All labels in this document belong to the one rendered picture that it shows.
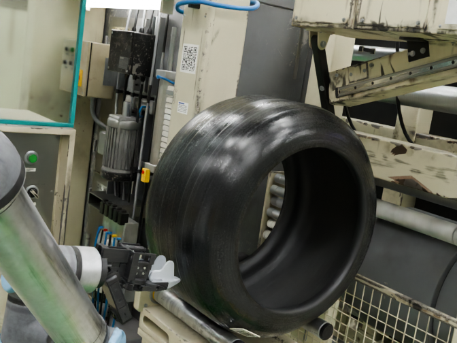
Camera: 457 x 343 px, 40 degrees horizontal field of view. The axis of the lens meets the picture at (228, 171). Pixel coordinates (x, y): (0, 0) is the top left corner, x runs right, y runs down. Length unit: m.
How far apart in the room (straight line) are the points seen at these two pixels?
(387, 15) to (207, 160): 0.55
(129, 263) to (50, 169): 0.66
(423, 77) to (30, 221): 1.08
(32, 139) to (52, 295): 0.94
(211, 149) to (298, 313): 0.45
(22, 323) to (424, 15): 1.04
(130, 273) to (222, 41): 0.67
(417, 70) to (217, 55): 0.50
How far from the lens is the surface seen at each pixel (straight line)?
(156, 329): 1.69
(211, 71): 1.65
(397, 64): 1.69
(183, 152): 1.39
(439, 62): 1.61
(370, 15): 1.59
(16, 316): 1.23
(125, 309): 1.33
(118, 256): 1.29
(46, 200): 1.90
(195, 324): 1.52
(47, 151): 1.87
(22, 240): 0.85
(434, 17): 1.48
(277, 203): 1.99
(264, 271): 1.76
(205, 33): 1.64
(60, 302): 0.98
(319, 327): 1.61
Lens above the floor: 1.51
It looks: 10 degrees down
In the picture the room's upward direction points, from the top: 8 degrees clockwise
